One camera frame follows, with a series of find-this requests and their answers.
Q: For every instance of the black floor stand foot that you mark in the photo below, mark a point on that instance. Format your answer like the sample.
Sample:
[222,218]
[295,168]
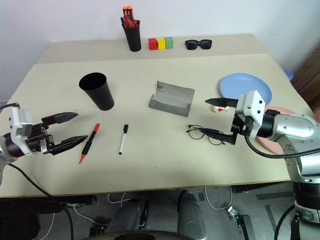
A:
[245,225]

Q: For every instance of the black pen holder cup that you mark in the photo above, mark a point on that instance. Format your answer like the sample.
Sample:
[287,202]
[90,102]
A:
[133,38]

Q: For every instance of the pink plate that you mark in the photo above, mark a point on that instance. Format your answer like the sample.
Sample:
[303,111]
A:
[270,147]

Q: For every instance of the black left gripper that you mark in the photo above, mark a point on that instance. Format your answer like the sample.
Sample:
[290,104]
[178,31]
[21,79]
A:
[37,138]

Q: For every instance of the dark rounded leg shape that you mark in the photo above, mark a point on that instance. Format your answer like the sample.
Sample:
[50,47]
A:
[191,215]
[127,217]

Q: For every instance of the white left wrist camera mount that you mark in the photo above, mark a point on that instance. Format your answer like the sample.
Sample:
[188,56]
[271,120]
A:
[22,123]

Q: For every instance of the blue round container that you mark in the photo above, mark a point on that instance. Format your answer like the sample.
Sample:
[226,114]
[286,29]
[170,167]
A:
[289,74]

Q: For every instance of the black table frame bar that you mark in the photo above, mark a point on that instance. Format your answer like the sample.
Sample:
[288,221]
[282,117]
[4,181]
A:
[260,187]
[77,200]

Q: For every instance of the blue plate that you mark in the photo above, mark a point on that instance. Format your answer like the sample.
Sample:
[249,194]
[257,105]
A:
[240,85]

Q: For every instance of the empty black cup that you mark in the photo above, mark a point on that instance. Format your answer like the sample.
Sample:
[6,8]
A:
[98,92]

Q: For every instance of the red and black pen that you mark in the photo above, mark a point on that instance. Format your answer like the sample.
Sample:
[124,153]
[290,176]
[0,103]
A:
[130,23]
[137,23]

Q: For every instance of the orange and black pen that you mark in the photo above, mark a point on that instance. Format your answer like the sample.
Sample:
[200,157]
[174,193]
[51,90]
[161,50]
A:
[90,142]

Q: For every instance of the black sunglasses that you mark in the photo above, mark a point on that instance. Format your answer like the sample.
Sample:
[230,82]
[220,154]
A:
[192,45]

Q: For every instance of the open grey glasses case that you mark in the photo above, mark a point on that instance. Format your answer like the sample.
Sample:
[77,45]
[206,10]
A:
[172,100]

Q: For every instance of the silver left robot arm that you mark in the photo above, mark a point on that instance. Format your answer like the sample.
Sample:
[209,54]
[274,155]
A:
[5,147]

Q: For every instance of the small white red wrapped candy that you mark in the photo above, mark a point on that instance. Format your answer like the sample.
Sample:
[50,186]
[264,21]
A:
[220,109]

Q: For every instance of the green wooden block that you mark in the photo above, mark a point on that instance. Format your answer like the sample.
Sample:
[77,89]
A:
[169,43]

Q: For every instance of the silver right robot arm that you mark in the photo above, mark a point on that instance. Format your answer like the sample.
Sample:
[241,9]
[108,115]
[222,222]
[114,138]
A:
[295,130]

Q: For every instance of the thin-framed eyeglasses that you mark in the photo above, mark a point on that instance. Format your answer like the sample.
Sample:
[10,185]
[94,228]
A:
[192,132]

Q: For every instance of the dark rounded body shape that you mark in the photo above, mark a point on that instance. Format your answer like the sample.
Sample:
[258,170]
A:
[140,236]

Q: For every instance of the yellow wooden block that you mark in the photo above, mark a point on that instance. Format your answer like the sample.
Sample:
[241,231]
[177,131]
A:
[161,44]

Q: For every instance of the red wooden block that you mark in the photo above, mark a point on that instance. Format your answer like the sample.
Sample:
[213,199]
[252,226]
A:
[152,44]

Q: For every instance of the brown wooden cabinet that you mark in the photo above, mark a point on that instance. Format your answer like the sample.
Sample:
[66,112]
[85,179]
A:
[310,75]

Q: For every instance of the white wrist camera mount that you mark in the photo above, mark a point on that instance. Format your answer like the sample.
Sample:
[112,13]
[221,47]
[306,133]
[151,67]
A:
[252,107]
[22,123]

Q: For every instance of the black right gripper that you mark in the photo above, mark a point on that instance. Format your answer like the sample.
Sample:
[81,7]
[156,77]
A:
[242,123]

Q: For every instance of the white marker with black cap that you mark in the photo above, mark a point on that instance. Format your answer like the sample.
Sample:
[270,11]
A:
[123,140]

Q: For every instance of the large black base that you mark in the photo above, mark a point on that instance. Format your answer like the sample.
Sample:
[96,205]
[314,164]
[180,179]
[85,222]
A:
[20,217]

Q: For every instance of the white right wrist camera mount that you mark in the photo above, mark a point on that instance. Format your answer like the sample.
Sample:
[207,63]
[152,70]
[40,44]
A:
[252,107]

